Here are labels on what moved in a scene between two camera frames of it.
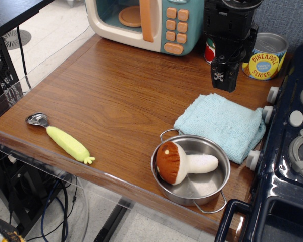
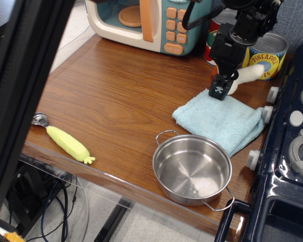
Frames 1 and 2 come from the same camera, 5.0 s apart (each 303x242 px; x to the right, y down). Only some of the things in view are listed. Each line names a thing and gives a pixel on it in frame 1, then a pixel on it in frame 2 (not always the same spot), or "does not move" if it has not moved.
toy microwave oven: (173, 27) does not move
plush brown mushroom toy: (174, 165) → (246, 74)
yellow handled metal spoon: (74, 149) does not move
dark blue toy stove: (282, 208) does not move
